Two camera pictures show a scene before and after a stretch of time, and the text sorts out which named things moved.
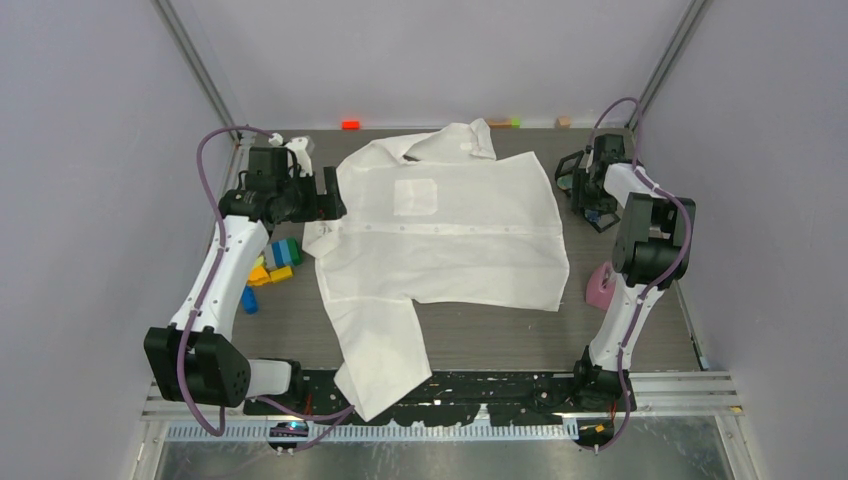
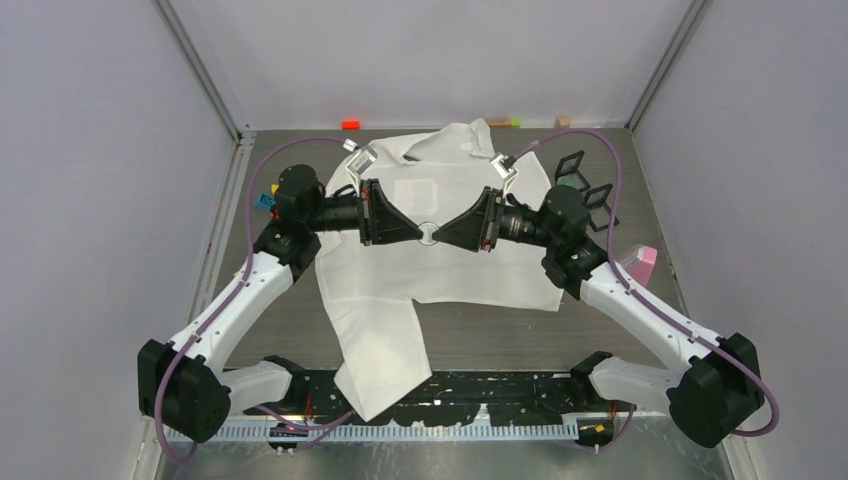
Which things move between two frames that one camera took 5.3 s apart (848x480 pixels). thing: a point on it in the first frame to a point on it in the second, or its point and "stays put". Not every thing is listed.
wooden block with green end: [504, 123] stays put
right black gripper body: [586, 194] to [494, 209]
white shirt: [428, 215] stays put
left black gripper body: [304, 205] to [365, 212]
